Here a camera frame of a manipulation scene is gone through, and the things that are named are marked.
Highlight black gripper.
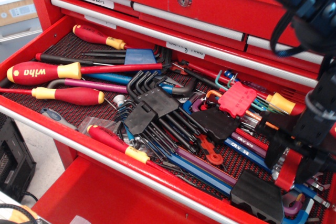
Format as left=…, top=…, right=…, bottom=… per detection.
left=256, top=56, right=335, bottom=184

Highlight red bit holder with bits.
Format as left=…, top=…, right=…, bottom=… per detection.
left=272, top=150, right=302, bottom=191

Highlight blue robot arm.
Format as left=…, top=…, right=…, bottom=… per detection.
left=257, top=0, right=335, bottom=184

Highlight black holder front right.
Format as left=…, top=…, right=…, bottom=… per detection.
left=230, top=170, right=285, bottom=223

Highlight orange plastic key holder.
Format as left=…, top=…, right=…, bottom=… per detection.
left=197, top=134, right=224, bottom=166

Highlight red hex key holder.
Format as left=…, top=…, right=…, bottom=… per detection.
left=218, top=82, right=257, bottom=118

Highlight black holder centre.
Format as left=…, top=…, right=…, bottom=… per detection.
left=191, top=107, right=240, bottom=144

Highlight black hex key set holder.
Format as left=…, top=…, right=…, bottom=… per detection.
left=124, top=87, right=180, bottom=135

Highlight blue hex key holder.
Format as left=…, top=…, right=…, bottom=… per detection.
left=124, top=48, right=157, bottom=65

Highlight black red drawer liner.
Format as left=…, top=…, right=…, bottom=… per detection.
left=2, top=31, right=336, bottom=224

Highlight orange long hex key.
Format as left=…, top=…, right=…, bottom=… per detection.
left=205, top=90, right=279, bottom=130

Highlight blue CR-V hex key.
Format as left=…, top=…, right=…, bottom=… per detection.
left=224, top=137, right=332, bottom=209

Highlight purple CR-V hex key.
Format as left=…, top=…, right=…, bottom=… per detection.
left=231, top=132, right=330, bottom=191

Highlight red yellow screwdriver right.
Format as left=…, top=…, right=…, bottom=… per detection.
left=267, top=90, right=335, bottom=145

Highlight red tool chest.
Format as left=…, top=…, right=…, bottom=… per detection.
left=1, top=0, right=335, bottom=223

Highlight white cutting tools label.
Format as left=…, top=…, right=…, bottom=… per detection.
left=166, top=41, right=205, bottom=59

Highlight blue long hex key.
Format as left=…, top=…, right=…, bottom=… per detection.
left=84, top=73, right=173, bottom=94

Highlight clear plastic bag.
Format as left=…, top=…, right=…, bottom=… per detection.
left=77, top=116, right=118, bottom=137

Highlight red yellow screwdriver front left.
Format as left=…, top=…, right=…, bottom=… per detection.
left=1, top=87, right=104, bottom=106

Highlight red yellow screwdriver back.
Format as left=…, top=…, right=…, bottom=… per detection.
left=72, top=25, right=135, bottom=50

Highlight white markers label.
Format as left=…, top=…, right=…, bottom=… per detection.
left=83, top=0, right=114, bottom=9

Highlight black screwdriver red tip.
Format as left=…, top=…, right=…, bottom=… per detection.
left=35, top=53, right=125, bottom=66

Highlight black computer case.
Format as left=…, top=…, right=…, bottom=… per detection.
left=1, top=114, right=36, bottom=201

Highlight large wiha red yellow screwdriver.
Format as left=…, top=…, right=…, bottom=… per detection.
left=6, top=61, right=163, bottom=86

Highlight grey blue tool handle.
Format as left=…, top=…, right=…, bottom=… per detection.
left=39, top=108, right=78, bottom=131

